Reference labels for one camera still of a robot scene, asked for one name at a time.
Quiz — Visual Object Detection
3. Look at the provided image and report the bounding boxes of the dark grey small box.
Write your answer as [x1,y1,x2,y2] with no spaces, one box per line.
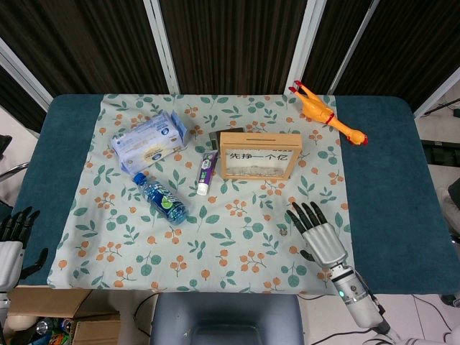
[208,126,246,150]

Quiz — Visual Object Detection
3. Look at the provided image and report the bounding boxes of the blue plastic water bottle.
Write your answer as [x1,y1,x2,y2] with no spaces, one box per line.
[132,172,189,226]

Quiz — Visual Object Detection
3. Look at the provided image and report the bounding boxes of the blue white tissue pack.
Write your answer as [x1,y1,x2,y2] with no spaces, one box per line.
[109,110,190,176]

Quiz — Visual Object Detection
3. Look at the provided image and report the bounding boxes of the grey blue chair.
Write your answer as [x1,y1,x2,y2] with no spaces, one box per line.
[149,293,305,345]

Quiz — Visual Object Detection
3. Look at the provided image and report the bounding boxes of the purple toothpaste tube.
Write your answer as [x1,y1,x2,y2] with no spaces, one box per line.
[195,150,219,196]

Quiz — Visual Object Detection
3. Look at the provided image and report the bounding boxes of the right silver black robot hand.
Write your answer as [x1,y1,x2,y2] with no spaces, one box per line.
[285,201,349,269]

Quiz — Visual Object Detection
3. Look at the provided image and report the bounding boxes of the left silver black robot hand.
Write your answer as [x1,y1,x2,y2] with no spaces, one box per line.
[0,206,50,292]

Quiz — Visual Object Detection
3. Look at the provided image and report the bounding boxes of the dark green crate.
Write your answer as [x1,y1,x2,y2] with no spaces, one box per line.
[420,139,460,166]

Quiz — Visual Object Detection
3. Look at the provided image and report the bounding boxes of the floral orange berry tablecloth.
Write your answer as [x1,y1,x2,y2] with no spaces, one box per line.
[46,93,359,294]

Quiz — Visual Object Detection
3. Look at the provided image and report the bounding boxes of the teal table cover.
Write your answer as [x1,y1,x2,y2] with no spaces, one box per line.
[12,93,454,296]

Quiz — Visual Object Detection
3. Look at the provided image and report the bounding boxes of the black floor cable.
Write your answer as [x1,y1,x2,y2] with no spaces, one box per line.
[133,293,159,337]

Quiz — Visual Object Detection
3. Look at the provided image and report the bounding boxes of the dark folding partition screen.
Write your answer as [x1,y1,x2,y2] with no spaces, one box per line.
[0,0,460,134]

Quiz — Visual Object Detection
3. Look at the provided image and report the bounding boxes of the large brown cardboard box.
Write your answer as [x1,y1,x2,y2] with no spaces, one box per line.
[6,287,121,319]

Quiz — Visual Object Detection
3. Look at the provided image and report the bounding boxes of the wooden money box frame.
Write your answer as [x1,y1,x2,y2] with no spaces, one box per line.
[218,132,303,180]

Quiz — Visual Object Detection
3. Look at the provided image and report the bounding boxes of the yellow rubber chicken toy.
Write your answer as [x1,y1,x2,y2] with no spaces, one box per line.
[290,80,369,147]

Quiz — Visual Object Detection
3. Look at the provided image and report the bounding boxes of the small brown cardboard box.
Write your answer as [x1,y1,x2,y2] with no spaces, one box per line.
[73,319,121,345]

